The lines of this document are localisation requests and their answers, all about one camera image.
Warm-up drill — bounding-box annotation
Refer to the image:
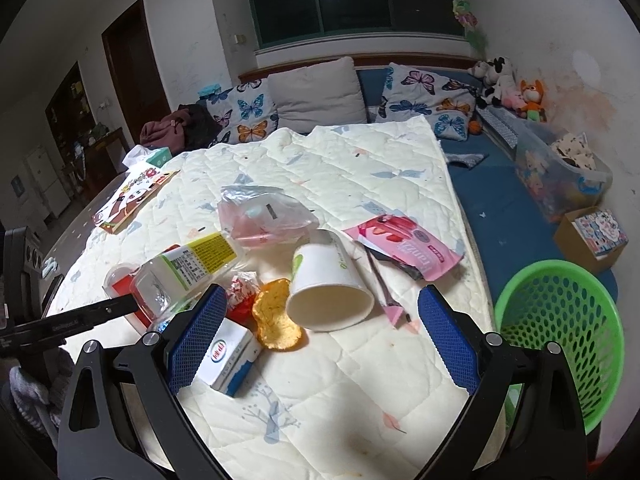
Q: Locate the blue white milk carton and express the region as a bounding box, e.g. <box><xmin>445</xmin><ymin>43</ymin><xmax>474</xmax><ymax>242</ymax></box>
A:
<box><xmin>195</xmin><ymin>318</ymin><xmax>262</xmax><ymax>396</ymax></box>

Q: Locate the clear juice bottle yellow label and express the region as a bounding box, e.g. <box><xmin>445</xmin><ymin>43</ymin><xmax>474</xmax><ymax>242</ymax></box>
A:
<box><xmin>131</xmin><ymin>232</ymin><xmax>245</xmax><ymax>322</ymax></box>

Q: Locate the orange yellow wrapper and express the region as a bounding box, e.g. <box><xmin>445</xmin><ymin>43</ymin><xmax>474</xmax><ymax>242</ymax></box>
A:
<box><xmin>252</xmin><ymin>278</ymin><xmax>303</xmax><ymax>351</ymax></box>

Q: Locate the red white candy wrapper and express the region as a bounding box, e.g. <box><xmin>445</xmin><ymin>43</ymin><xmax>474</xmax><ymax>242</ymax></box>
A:
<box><xmin>226</xmin><ymin>271</ymin><xmax>262</xmax><ymax>311</ymax></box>

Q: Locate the pink snack wrapper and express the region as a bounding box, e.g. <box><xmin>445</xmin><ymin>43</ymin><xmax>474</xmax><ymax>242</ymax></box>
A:
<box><xmin>345</xmin><ymin>214</ymin><xmax>463</xmax><ymax>282</ymax></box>

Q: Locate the white paper cup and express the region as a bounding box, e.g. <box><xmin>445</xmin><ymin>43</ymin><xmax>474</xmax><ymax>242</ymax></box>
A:
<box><xmin>286</xmin><ymin>231</ymin><xmax>374</xmax><ymax>332</ymax></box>

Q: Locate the clear plastic bag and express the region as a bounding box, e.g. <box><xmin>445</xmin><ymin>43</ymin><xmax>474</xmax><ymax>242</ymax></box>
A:
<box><xmin>217</xmin><ymin>185</ymin><xmax>320</xmax><ymax>249</ymax></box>

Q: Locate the red bottom plastic cup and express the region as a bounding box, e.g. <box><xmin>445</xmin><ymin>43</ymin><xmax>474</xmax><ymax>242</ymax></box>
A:
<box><xmin>102</xmin><ymin>261</ymin><xmax>183</xmax><ymax>334</ymax></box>

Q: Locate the left gloved hand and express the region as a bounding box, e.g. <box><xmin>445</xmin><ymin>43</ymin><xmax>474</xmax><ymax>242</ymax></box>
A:
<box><xmin>9</xmin><ymin>348</ymin><xmax>74</xmax><ymax>436</ymax></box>

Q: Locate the green plastic waste basket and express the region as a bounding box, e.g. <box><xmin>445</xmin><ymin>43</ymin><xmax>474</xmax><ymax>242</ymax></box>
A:
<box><xmin>495</xmin><ymin>259</ymin><xmax>625</xmax><ymax>432</ymax></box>

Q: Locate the colourful picture book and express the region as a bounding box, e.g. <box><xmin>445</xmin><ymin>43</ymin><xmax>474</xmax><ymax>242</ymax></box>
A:
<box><xmin>92</xmin><ymin>162</ymin><xmax>178</xmax><ymax>234</ymax></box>

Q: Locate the pink torn wrapper strip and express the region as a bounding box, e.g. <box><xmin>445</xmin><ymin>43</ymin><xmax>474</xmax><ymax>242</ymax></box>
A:
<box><xmin>366</xmin><ymin>248</ymin><xmax>411</xmax><ymax>327</ymax></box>

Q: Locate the green tissue box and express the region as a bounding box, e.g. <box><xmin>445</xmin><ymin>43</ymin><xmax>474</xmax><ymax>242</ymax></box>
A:
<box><xmin>145</xmin><ymin>148</ymin><xmax>172</xmax><ymax>168</ymax></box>

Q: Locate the cardboard box with cards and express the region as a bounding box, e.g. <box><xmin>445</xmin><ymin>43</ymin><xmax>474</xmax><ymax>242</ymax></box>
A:
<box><xmin>553</xmin><ymin>206</ymin><xmax>629</xmax><ymax>274</ymax></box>

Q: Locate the dark clothes pile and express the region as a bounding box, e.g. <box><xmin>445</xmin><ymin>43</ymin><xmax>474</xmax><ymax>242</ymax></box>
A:
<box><xmin>139</xmin><ymin>104</ymin><xmax>221</xmax><ymax>156</ymax></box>

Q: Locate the clear plastic storage bin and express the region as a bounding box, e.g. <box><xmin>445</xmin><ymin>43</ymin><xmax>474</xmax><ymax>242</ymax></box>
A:
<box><xmin>476</xmin><ymin>106</ymin><xmax>614</xmax><ymax>224</ymax></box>

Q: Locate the left butterfly pillow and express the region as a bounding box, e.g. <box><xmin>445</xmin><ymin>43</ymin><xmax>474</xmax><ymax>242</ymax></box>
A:
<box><xmin>198</xmin><ymin>79</ymin><xmax>279</xmax><ymax>144</ymax></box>

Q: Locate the butterfly pillow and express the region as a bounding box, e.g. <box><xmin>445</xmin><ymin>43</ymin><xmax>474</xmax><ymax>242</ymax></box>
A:
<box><xmin>198</xmin><ymin>79</ymin><xmax>279</xmax><ymax>144</ymax></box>
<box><xmin>375</xmin><ymin>63</ymin><xmax>476</xmax><ymax>141</ymax></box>

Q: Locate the orange ball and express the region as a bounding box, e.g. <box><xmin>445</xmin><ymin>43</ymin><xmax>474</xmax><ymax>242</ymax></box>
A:
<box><xmin>469</xmin><ymin>119</ymin><xmax>483</xmax><ymax>136</ymax></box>

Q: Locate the orange fox plush toy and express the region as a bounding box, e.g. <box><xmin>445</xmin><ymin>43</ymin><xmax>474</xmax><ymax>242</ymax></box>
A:
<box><xmin>518</xmin><ymin>79</ymin><xmax>547</xmax><ymax>122</ymax></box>

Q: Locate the pink plush toy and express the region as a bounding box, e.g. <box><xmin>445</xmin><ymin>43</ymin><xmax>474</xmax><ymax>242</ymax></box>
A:
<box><xmin>501</xmin><ymin>88</ymin><xmax>527</xmax><ymax>113</ymax></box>

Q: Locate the right butterfly pillow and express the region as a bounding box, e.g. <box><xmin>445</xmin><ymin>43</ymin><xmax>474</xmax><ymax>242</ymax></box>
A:
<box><xmin>375</xmin><ymin>63</ymin><xmax>476</xmax><ymax>141</ymax></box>

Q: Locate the grey pillow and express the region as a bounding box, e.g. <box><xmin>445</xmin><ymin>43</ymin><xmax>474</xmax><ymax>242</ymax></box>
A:
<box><xmin>267</xmin><ymin>56</ymin><xmax>367</xmax><ymax>134</ymax></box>

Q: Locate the cow plush toy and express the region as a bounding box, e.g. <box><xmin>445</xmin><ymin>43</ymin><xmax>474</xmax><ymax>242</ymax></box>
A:
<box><xmin>468</xmin><ymin>56</ymin><xmax>516</xmax><ymax>110</ymax></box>

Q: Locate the hanging flower decoration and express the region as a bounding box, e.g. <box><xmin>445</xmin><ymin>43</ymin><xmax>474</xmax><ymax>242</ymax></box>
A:
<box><xmin>452</xmin><ymin>0</ymin><xmax>488</xmax><ymax>58</ymax></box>

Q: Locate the dark window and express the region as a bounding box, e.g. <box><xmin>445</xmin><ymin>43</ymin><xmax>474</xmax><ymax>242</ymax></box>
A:
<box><xmin>250</xmin><ymin>0</ymin><xmax>463</xmax><ymax>48</ymax></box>

